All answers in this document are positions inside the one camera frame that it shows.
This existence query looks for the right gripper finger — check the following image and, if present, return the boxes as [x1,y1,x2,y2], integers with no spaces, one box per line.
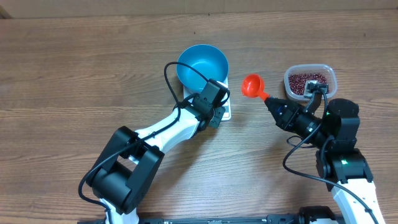
[271,107,292,129]
[264,97,287,114]

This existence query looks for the red measuring scoop blue handle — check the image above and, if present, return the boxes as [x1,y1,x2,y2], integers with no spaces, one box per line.
[241,73,271,101]

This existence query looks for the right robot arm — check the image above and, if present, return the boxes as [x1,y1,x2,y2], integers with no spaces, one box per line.
[264,95,384,223]

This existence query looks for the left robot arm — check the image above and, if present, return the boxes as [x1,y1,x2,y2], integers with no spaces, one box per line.
[78,99,225,223]

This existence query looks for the blue bowl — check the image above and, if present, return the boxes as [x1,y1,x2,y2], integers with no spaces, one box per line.
[177,44,229,92]

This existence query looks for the red beans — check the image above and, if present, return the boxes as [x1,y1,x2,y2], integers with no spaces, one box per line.
[288,73,328,95]

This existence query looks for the clear plastic container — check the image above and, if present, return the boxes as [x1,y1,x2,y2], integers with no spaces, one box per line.
[284,64,338,101]

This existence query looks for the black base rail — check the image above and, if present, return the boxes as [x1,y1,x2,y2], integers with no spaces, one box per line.
[77,214,343,224]

